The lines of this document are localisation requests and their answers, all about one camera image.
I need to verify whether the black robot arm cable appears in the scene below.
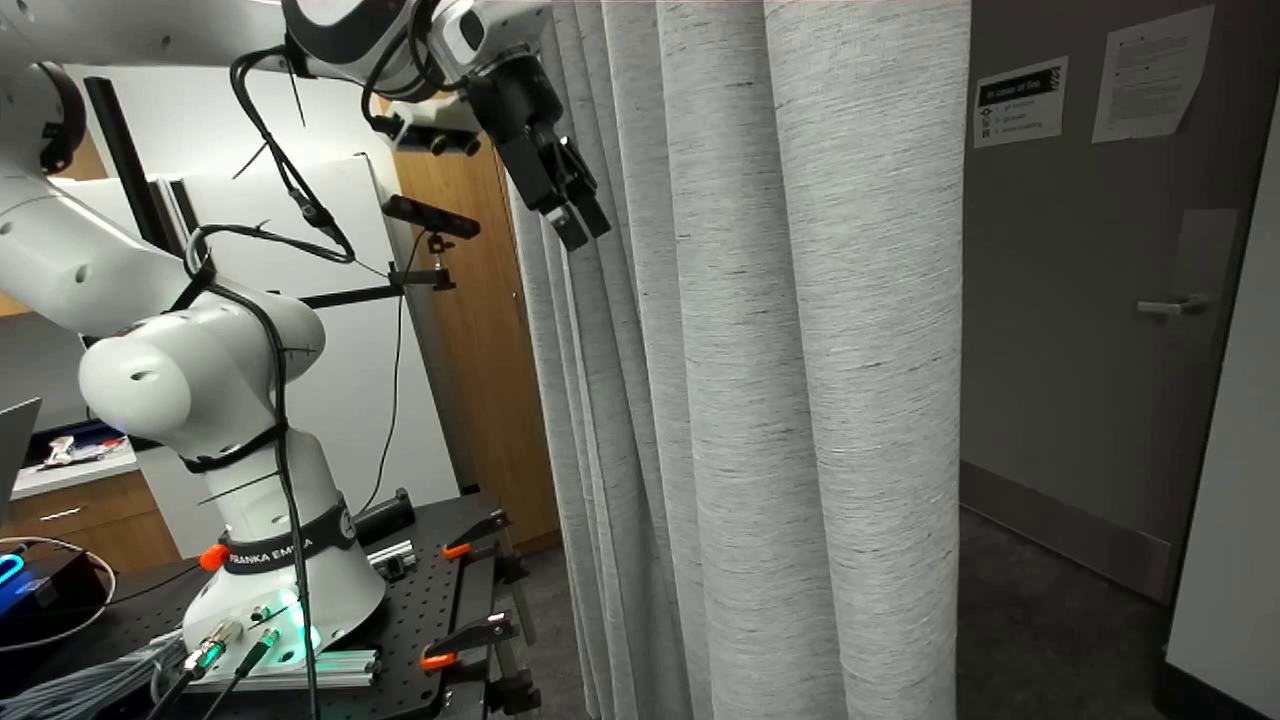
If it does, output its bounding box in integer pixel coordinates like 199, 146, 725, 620
171, 34, 365, 720

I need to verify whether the black slanted flat bar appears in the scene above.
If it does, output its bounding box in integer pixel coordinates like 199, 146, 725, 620
81, 73, 204, 255

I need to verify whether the black camera bar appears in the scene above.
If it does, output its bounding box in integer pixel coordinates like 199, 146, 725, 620
382, 192, 483, 245

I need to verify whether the orange handled black clamp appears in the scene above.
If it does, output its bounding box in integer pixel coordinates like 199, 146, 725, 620
416, 606, 521, 676
435, 506, 511, 567

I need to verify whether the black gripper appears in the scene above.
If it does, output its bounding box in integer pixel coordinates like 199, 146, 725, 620
466, 52, 616, 255

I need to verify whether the white paper sheet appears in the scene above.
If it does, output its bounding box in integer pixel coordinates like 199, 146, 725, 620
1090, 0, 1220, 146

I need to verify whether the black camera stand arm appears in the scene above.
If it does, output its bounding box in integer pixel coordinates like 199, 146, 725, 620
295, 258, 455, 312

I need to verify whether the brown wooden door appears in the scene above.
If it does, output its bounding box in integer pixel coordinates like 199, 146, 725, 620
394, 133, 566, 553

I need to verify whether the grey woven fabric curtain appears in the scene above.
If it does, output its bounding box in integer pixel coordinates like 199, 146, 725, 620
503, 0, 976, 720

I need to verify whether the grey door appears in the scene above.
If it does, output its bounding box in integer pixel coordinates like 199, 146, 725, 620
962, 0, 1266, 605

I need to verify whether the black perforated breadboard table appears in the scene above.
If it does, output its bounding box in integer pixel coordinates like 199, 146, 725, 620
0, 491, 592, 720

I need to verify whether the wooden drawer cabinet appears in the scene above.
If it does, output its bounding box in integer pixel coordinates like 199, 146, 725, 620
6, 473, 184, 581

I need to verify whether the grey laptop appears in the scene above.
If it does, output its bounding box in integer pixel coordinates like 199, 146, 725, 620
0, 392, 46, 529

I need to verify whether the silver door handle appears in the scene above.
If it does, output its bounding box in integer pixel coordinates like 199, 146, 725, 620
1133, 289, 1220, 322

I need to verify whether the sign with black header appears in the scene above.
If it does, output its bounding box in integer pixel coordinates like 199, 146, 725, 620
971, 52, 1071, 153

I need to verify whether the blue lit black device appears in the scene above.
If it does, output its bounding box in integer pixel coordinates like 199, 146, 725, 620
0, 534, 115, 657

